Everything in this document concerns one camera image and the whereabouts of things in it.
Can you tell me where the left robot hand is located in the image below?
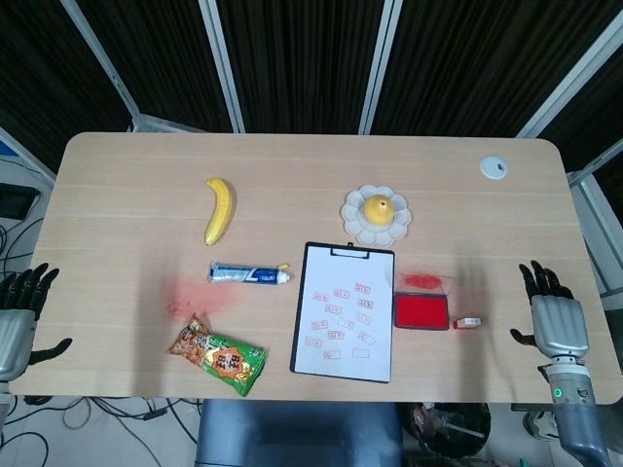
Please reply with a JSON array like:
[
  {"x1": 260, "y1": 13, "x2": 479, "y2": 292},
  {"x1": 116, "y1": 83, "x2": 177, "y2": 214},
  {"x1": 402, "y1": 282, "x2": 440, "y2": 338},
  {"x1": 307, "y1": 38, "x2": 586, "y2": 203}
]
[{"x1": 0, "y1": 262, "x2": 73, "y2": 383}]

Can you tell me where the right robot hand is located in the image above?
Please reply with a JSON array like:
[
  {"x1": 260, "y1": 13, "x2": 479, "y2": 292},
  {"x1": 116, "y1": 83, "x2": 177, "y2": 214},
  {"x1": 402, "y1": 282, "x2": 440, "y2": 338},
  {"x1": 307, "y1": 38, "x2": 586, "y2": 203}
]
[{"x1": 509, "y1": 260, "x2": 593, "y2": 361}]

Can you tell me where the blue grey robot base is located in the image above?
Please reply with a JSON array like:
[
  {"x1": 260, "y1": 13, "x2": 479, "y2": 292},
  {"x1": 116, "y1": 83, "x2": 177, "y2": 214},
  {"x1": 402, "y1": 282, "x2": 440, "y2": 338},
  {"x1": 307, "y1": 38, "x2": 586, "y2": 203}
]
[{"x1": 196, "y1": 399, "x2": 405, "y2": 467}]

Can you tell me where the black box device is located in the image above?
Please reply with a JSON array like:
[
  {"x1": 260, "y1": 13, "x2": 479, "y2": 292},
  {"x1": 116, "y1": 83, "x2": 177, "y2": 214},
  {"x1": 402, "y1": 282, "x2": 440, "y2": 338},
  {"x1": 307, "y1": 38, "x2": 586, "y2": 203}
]
[{"x1": 0, "y1": 182, "x2": 43, "y2": 220}]

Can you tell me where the red ink pad case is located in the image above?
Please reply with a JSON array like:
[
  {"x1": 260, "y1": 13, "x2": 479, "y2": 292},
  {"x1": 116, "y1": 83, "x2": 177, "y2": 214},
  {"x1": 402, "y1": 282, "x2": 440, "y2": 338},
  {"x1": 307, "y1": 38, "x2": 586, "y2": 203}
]
[{"x1": 392, "y1": 272, "x2": 457, "y2": 332}]

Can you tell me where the black trash bag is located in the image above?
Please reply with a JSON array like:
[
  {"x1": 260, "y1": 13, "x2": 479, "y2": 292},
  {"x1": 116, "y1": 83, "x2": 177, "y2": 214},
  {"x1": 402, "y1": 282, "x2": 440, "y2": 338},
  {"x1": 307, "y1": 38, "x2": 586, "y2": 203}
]
[{"x1": 406, "y1": 402, "x2": 493, "y2": 461}]

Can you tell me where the green orange snack bag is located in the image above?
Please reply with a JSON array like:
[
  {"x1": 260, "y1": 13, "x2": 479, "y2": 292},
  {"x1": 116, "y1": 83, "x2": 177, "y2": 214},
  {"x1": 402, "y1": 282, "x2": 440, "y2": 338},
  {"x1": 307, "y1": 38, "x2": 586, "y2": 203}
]
[{"x1": 168, "y1": 312, "x2": 268, "y2": 399}]

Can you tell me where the yellow pear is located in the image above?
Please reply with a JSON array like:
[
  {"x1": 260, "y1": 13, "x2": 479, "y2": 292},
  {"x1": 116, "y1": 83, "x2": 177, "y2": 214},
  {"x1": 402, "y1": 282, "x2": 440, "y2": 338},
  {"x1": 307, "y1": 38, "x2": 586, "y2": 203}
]
[{"x1": 358, "y1": 194, "x2": 394, "y2": 227}]

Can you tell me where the white stamped paper sheet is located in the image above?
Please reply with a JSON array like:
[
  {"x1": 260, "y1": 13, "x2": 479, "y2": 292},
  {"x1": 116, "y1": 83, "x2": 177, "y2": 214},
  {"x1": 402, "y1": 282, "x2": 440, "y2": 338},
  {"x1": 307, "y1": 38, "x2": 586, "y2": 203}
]
[{"x1": 294, "y1": 245, "x2": 394, "y2": 381}]

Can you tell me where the black clipboard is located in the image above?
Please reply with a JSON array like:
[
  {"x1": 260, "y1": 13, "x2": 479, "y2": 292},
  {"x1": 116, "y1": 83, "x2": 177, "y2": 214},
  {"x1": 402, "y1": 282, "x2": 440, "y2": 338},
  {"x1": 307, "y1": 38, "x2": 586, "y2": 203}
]
[{"x1": 289, "y1": 241, "x2": 396, "y2": 385}]

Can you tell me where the white flower-shaped plate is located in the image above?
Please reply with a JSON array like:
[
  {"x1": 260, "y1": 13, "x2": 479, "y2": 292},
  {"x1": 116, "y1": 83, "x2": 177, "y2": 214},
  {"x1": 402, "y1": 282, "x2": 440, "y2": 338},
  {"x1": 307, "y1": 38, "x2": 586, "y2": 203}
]
[{"x1": 340, "y1": 185, "x2": 414, "y2": 247}]

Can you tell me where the blue white toothpaste tube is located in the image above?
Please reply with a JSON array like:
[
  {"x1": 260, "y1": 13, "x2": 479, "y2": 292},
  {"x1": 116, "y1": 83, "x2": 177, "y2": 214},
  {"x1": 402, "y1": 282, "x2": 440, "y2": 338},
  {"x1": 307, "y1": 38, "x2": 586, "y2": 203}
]
[{"x1": 208, "y1": 262, "x2": 293, "y2": 287}]

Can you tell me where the yellow banana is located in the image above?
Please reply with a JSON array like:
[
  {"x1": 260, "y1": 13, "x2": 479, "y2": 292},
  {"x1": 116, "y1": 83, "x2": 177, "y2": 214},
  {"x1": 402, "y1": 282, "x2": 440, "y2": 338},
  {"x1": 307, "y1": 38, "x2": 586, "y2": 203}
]
[{"x1": 202, "y1": 177, "x2": 238, "y2": 247}]

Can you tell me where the grey metal side frame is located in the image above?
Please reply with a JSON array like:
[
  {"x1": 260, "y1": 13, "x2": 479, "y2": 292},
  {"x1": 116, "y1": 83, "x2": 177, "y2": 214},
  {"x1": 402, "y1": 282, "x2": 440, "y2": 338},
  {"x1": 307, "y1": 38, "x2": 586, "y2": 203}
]
[{"x1": 567, "y1": 145, "x2": 623, "y2": 298}]

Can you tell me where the white round cable grommet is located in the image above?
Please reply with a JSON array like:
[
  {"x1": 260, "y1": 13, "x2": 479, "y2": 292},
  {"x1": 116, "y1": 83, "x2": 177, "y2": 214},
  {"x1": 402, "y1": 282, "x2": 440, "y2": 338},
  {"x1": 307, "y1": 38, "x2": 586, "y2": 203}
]
[{"x1": 479, "y1": 155, "x2": 508, "y2": 180}]

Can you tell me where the grey partition post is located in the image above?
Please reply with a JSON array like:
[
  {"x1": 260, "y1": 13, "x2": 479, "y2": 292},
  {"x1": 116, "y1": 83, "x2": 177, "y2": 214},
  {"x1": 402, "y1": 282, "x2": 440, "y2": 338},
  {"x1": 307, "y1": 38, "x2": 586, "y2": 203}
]
[
  {"x1": 514, "y1": 14, "x2": 623, "y2": 139},
  {"x1": 199, "y1": 0, "x2": 245, "y2": 133},
  {"x1": 60, "y1": 0, "x2": 145, "y2": 130},
  {"x1": 358, "y1": 0, "x2": 403, "y2": 136}
]

